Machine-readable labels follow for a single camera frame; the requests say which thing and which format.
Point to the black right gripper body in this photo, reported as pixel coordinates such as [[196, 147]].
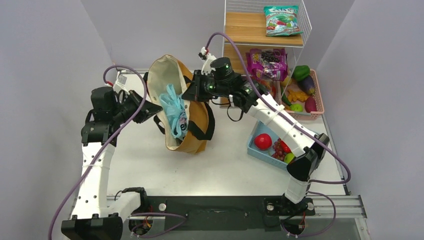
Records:
[[207, 88]]

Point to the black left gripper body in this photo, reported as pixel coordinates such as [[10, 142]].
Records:
[[131, 106]]

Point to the light blue plastic grocery bag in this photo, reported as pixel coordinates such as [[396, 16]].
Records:
[[174, 108]]

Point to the orange cloth tote bag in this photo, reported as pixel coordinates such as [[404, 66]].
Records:
[[201, 121]]

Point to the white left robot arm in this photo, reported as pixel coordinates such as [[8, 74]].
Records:
[[92, 218]]

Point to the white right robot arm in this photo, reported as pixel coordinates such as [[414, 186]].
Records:
[[308, 148]]

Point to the red candy bag bottom shelf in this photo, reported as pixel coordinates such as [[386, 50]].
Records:
[[269, 85]]

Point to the purple candy bag middle shelf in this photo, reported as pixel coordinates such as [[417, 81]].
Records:
[[267, 64]]

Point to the teal candy bag top right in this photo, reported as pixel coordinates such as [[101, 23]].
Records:
[[281, 21]]

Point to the light blue plastic basket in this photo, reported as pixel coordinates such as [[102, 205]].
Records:
[[264, 155]]

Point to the red toy apple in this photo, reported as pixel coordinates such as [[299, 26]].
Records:
[[263, 141]]

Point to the small green toy lime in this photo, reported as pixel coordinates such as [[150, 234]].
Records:
[[296, 107]]

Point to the green toy bell pepper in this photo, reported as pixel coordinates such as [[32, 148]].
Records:
[[301, 72]]

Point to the pink plastic basket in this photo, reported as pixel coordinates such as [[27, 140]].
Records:
[[282, 94]]

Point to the purple toy eggplant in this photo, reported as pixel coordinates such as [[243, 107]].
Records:
[[307, 85]]

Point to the purple toy grapes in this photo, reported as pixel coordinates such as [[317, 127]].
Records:
[[279, 152]]

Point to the maroon toy vegetable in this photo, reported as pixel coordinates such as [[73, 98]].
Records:
[[310, 105]]

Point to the red toy bell pepper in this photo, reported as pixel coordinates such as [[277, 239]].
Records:
[[285, 147]]

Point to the green toy apple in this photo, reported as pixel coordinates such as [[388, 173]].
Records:
[[289, 157]]

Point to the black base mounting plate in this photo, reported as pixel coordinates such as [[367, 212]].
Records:
[[228, 213]]

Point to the white wire wooden shelf rack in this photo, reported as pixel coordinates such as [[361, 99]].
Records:
[[245, 24]]

